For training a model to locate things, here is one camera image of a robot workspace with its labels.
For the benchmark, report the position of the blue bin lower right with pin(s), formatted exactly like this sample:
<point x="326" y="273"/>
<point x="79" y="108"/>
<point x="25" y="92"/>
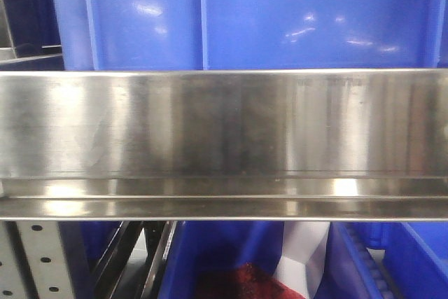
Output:
<point x="411" y="263"/>

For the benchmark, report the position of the red cloth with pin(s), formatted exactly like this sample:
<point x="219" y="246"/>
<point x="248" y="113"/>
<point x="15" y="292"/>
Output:
<point x="246" y="281"/>

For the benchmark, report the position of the stainless steel shelf rail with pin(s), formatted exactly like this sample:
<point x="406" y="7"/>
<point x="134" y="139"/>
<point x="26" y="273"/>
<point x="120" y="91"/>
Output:
<point x="320" y="144"/>

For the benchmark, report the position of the perforated grey shelf upright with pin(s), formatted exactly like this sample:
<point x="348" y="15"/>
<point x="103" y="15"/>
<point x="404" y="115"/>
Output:
<point x="32" y="261"/>

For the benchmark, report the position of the blue bin with red cloth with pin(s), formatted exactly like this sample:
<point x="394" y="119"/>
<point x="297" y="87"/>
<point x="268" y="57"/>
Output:
<point x="203" y="246"/>

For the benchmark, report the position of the dark blue bin upper left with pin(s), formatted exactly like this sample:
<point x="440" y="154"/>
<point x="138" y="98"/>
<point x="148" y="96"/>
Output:
<point x="28" y="29"/>

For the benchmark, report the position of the large blue plastic bin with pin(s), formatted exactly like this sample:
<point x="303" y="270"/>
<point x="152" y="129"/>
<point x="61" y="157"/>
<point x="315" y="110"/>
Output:
<point x="135" y="35"/>

